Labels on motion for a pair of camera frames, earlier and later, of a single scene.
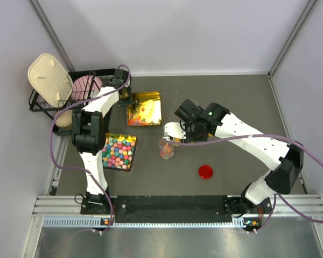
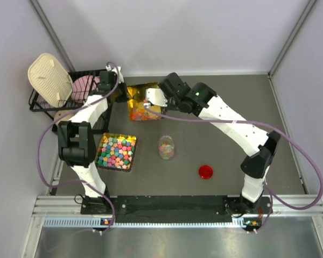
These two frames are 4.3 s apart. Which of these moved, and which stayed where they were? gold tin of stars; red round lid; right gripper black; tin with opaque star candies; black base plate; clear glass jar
Moved: right gripper black; gold tin of stars
Stayed: red round lid; tin with opaque star candies; black base plate; clear glass jar
